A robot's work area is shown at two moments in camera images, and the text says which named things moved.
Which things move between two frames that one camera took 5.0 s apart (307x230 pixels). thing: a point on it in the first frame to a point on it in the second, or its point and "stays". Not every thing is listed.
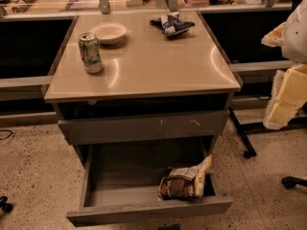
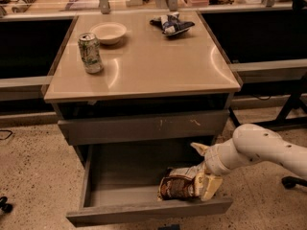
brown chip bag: x=186 y=182 stays
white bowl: x=108 y=33 stays
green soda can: x=90 y=52 stays
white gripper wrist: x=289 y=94 to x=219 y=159
